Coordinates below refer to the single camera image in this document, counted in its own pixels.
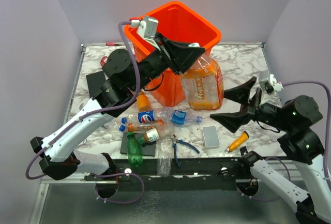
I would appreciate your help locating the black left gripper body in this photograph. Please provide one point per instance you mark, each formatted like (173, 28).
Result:
(154, 64)

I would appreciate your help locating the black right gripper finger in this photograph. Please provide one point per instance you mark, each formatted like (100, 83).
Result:
(241, 93)
(232, 121)

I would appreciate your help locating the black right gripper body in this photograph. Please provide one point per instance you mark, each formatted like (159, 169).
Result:
(268, 113)

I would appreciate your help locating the small orange juice bottle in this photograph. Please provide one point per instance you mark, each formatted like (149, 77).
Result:
(143, 102)

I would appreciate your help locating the clear bottle light blue label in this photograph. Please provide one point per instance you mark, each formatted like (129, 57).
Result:
(183, 118)

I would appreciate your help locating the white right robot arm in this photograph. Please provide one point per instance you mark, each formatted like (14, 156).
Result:
(300, 143)

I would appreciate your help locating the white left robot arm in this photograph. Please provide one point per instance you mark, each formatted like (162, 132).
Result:
(126, 77)

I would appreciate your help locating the orange utility knife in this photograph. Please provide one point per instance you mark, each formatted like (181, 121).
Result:
(238, 142)

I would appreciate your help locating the grey metal tin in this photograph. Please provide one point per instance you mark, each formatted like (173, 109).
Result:
(210, 136)

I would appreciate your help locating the red screwdriver at back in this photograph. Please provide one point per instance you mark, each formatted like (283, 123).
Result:
(112, 44)

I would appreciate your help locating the pepsi bottle blue label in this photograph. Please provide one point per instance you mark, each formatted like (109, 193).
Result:
(148, 116)

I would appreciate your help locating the red label water bottle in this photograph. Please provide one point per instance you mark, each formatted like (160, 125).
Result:
(103, 61)

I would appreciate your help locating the brown tea bottle white label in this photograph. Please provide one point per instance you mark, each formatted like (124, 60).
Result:
(156, 133)

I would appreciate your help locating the clear crushed bottle front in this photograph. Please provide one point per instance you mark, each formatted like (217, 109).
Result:
(164, 156)

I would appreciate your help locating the black foam block left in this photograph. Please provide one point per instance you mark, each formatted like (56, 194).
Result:
(94, 82)

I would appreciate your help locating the orange label slim bottle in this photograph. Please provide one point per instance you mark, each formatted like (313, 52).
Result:
(140, 127)

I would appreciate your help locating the black foam pad front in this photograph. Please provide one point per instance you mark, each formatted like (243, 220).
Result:
(146, 149)

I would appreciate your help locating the green plastic bottle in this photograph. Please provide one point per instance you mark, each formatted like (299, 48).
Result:
(135, 158)

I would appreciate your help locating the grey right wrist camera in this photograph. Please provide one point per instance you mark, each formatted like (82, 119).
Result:
(269, 83)

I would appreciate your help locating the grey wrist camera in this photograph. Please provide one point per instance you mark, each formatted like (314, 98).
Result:
(269, 83)
(147, 27)

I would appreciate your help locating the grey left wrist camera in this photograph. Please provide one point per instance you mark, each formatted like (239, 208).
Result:
(147, 27)

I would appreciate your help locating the blue handled pliers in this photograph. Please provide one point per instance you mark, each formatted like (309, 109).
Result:
(178, 144)

